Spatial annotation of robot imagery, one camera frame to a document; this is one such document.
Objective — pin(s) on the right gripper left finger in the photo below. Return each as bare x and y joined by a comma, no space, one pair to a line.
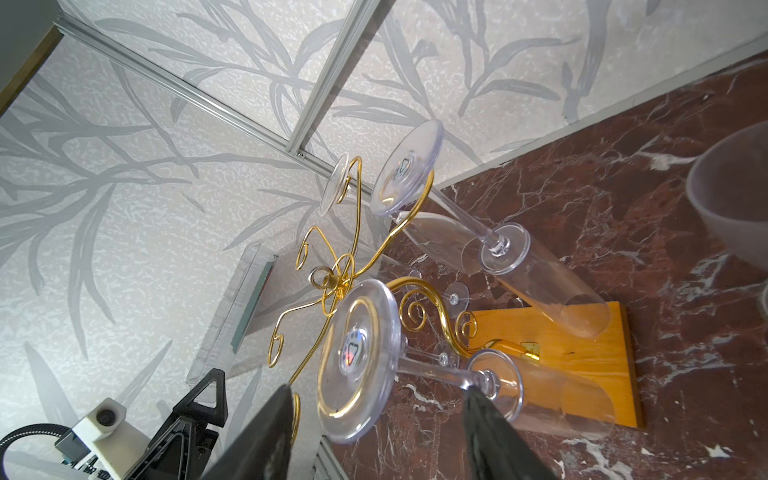
263,449

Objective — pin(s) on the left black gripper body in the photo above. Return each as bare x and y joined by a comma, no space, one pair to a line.
182,451

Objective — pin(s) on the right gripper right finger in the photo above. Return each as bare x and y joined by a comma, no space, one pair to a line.
494,448

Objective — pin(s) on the amber wine glass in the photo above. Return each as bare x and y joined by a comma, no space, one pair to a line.
541,399

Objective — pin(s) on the yellow wooden rack base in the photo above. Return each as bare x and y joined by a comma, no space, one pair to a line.
606,359

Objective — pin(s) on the clear plastic wall bin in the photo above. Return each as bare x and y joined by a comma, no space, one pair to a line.
233,315

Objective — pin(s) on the gold wire glass rack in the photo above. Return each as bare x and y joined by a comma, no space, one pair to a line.
360,282

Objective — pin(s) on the aluminium frame crossbar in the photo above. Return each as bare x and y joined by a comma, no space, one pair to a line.
72,27

